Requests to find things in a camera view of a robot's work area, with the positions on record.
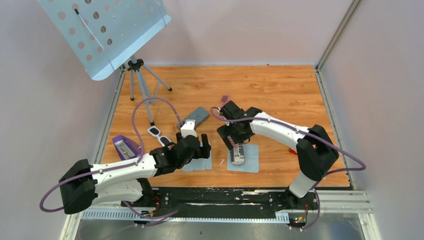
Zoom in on flag print glasses case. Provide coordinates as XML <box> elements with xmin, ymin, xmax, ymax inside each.
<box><xmin>229</xmin><ymin>139</ymin><xmax>245</xmax><ymax>166</ymax></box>

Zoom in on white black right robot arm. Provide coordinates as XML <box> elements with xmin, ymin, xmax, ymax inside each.
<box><xmin>216</xmin><ymin>101</ymin><xmax>339</xmax><ymax>209</ymax></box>

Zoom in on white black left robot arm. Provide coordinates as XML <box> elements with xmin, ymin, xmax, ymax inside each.
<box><xmin>59</xmin><ymin>133</ymin><xmax>211</xmax><ymax>215</ymax></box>

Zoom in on pink transparent sunglasses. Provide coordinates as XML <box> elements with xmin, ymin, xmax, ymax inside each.
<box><xmin>220</xmin><ymin>95</ymin><xmax>230</xmax><ymax>104</ymax></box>

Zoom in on left light blue cloth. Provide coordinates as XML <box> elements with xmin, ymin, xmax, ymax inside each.
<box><xmin>182</xmin><ymin>150</ymin><xmax>212</xmax><ymax>172</ymax></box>

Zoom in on light blue cloth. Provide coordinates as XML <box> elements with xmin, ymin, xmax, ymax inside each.
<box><xmin>182</xmin><ymin>150</ymin><xmax>212</xmax><ymax>172</ymax></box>
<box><xmin>227</xmin><ymin>144</ymin><xmax>259</xmax><ymax>173</ymax></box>

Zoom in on right light blue cloth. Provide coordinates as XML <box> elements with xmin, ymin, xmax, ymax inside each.
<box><xmin>227</xmin><ymin>144</ymin><xmax>259</xmax><ymax>173</ymax></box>

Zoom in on grey-green glasses case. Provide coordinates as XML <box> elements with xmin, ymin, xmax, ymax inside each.
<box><xmin>177</xmin><ymin>106</ymin><xmax>209</xmax><ymax>130</ymax></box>

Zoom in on red toy arch block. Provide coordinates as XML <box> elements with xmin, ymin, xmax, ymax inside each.
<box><xmin>289</xmin><ymin>148</ymin><xmax>298</xmax><ymax>155</ymax></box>

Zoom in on purple glasses case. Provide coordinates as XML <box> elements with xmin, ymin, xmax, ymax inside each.
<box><xmin>112</xmin><ymin>135</ymin><xmax>141</xmax><ymax>161</ymax></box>

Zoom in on perforated metal music stand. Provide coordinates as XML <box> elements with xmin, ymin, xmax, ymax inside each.
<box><xmin>39</xmin><ymin>0</ymin><xmax>172</xmax><ymax>125</ymax></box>

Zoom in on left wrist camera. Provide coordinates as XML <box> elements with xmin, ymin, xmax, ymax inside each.
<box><xmin>180</xmin><ymin>119</ymin><xmax>198</xmax><ymax>138</ymax></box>

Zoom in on white frame black sunglasses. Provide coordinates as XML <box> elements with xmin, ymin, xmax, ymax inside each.
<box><xmin>146</xmin><ymin>125</ymin><xmax>171</xmax><ymax>147</ymax></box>

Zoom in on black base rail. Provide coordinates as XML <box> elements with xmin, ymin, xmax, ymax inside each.
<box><xmin>70</xmin><ymin>186</ymin><xmax>374</xmax><ymax>223</ymax></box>

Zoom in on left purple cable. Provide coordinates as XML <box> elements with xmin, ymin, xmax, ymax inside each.
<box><xmin>39</xmin><ymin>96</ymin><xmax>183</xmax><ymax>229</ymax></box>

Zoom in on purple cable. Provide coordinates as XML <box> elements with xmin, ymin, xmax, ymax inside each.
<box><xmin>39</xmin><ymin>96</ymin><xmax>183</xmax><ymax>229</ymax></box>
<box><xmin>210</xmin><ymin>106</ymin><xmax>367</xmax><ymax>232</ymax></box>

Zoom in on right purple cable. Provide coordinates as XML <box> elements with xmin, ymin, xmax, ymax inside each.
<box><xmin>210</xmin><ymin>106</ymin><xmax>367</xmax><ymax>232</ymax></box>

